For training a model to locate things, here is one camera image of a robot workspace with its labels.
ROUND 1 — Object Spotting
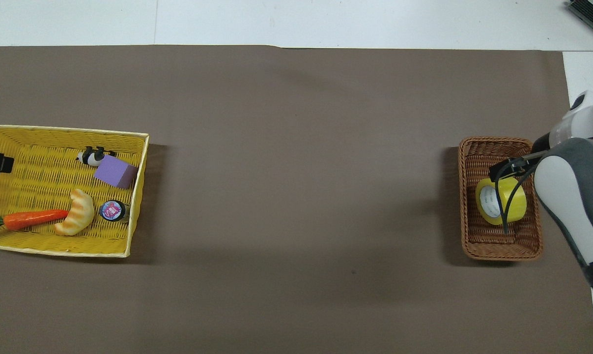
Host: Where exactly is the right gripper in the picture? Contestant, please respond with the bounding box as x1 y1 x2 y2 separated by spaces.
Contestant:
521 133 553 166

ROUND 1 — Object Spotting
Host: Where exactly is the yellow tape roll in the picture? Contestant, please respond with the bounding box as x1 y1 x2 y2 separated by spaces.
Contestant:
475 176 527 226

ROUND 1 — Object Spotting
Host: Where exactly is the brown wicker basket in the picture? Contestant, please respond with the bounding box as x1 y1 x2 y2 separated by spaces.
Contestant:
458 137 544 261

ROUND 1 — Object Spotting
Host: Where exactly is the yellow woven basket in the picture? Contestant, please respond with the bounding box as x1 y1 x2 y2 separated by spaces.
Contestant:
0 124 150 258

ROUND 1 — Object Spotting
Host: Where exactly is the purple foam block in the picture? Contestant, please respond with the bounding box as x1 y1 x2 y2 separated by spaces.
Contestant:
94 155 139 189

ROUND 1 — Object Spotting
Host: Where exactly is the small round pink-label jar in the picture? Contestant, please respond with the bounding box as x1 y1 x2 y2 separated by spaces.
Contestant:
100 200 127 223

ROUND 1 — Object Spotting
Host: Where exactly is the panda toy figure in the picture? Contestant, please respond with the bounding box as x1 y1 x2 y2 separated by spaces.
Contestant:
76 146 117 167

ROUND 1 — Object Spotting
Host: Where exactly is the toy croissant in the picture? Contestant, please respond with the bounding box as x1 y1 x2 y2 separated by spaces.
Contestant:
54 189 95 236

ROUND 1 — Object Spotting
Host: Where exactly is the toy carrot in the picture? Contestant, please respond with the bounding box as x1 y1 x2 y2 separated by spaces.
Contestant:
0 206 70 241

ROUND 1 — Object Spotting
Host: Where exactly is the black cable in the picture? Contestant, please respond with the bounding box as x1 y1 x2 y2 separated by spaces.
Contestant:
495 158 540 235

